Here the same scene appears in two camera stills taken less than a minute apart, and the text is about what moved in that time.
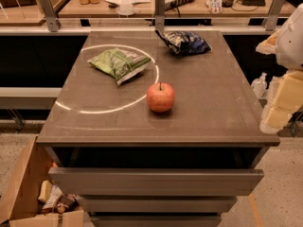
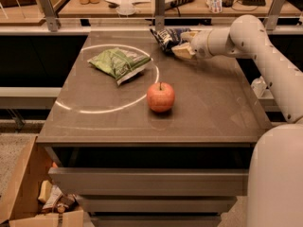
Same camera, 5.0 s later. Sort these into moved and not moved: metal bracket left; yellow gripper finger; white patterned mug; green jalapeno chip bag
Moved: yellow gripper finger
Not moved: metal bracket left; green jalapeno chip bag; white patterned mug
